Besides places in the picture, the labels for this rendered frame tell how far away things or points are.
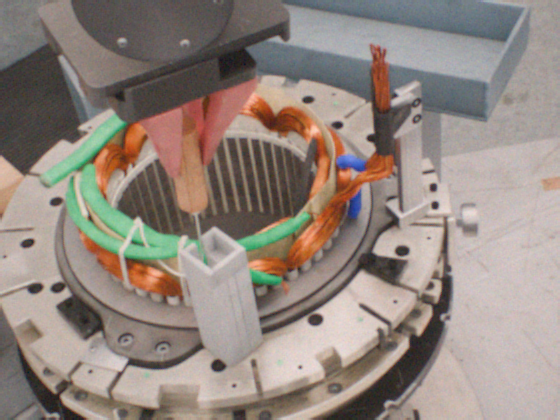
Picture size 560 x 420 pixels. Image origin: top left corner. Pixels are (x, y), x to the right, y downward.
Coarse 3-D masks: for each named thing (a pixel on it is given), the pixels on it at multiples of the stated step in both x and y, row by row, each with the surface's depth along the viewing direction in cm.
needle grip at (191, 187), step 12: (192, 120) 56; (192, 132) 56; (192, 144) 56; (192, 156) 57; (180, 168) 57; (192, 168) 57; (180, 180) 58; (192, 180) 58; (204, 180) 59; (180, 192) 59; (192, 192) 59; (204, 192) 59; (180, 204) 60; (192, 204) 59; (204, 204) 60
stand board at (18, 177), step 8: (0, 160) 89; (0, 168) 88; (8, 168) 88; (0, 176) 88; (8, 176) 88; (16, 176) 88; (0, 184) 87; (8, 184) 87; (16, 184) 87; (0, 192) 87; (8, 192) 87; (0, 200) 87; (8, 200) 88; (0, 208) 88
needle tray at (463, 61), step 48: (288, 0) 107; (336, 0) 104; (384, 0) 102; (432, 0) 99; (480, 0) 97; (288, 48) 97; (336, 48) 102; (432, 48) 100; (480, 48) 99; (432, 96) 93; (480, 96) 91; (432, 144) 107
